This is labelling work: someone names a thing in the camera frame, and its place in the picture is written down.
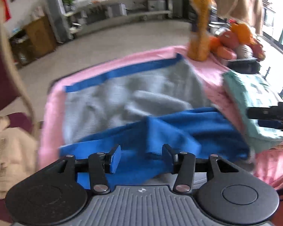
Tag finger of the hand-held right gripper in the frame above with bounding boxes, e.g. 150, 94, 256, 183
258, 119, 283, 130
247, 107, 283, 120

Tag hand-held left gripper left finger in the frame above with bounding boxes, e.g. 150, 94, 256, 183
56, 144, 122, 195

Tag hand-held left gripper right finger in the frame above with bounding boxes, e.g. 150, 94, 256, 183
162, 144, 240, 195

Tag blue and light blue sweater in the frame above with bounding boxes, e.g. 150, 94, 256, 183
58, 53, 255, 190

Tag mint green t-shirt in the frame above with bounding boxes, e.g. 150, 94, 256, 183
222, 70, 283, 151

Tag black tray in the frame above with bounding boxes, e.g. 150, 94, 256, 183
226, 58, 260, 74

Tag pile of toy fruit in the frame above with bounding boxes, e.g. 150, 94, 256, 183
209, 22, 266, 62

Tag pink blanket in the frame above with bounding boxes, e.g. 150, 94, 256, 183
37, 45, 283, 192

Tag beige pants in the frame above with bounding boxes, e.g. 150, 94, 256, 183
0, 115, 40, 200

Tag beige hanging cloth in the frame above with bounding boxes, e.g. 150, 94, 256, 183
213, 0, 265, 35

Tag wooden cabinet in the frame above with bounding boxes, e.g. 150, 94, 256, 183
9, 16, 57, 64

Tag grey television cabinet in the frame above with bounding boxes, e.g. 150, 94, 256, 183
63, 0, 173, 37

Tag grey tower appliance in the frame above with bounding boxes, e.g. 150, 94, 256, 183
44, 0, 72, 44

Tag maroon chair with gold frame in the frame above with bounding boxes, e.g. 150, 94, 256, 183
0, 0, 42, 223

